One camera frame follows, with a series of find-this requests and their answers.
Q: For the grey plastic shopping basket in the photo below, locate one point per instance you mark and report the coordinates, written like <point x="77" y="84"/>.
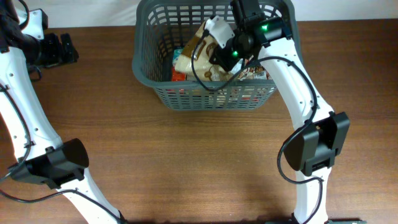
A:
<point x="163" y="29"/>

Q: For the beige mushroom snack bag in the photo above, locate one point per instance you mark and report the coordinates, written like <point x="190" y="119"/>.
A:
<point x="201" y="56"/>

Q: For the red brown pasta packet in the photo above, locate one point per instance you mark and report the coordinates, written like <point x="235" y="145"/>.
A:
<point x="178" y="76"/>

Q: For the multicolour tissue pack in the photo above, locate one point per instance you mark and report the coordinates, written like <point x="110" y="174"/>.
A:
<point x="176" y="53"/>

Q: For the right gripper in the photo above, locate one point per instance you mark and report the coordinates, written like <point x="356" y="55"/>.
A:
<point x="219" y="57"/>

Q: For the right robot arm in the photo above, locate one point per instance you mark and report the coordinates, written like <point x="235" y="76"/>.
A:
<point x="319" y="132"/>

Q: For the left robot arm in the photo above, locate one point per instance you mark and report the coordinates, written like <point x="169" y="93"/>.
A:
<point x="42" y="157"/>

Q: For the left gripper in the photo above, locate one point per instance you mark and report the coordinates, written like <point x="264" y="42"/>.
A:
<point x="58" y="55"/>

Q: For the beige rice bag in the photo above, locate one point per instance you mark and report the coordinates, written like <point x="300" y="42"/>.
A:
<point x="262" y="90"/>

